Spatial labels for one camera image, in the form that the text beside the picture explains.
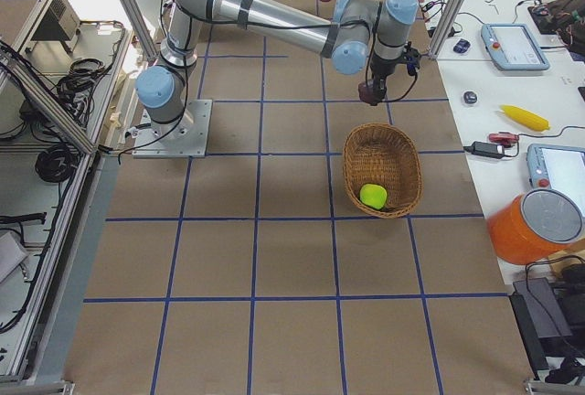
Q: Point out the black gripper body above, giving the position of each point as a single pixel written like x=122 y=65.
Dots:
x=380 y=69

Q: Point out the dark red apple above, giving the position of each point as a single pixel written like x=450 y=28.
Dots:
x=372 y=92

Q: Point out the green apple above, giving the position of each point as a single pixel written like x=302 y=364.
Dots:
x=373 y=196

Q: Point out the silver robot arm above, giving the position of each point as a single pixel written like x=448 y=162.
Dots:
x=363 y=35

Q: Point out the woven wicker basket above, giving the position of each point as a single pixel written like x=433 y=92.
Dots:
x=381 y=154

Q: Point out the dark blue computer mouse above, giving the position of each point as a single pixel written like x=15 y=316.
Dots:
x=462 y=46

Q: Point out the grey round mouse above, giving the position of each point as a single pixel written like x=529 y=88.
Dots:
x=470 y=98

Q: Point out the blue teach pendant tablet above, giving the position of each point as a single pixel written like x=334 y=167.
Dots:
x=512 y=47

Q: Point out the black power adapter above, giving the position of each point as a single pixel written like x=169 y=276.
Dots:
x=484 y=149

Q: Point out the red small device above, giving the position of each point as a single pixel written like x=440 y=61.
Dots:
x=504 y=138

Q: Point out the yellow toy corn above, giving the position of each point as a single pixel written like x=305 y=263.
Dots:
x=526 y=118

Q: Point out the orange cylinder container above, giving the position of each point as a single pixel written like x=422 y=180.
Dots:
x=534 y=225

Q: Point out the aluminium frame post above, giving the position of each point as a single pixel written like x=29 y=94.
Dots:
x=443 y=27

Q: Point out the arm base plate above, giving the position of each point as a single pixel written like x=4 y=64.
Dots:
x=188 y=139

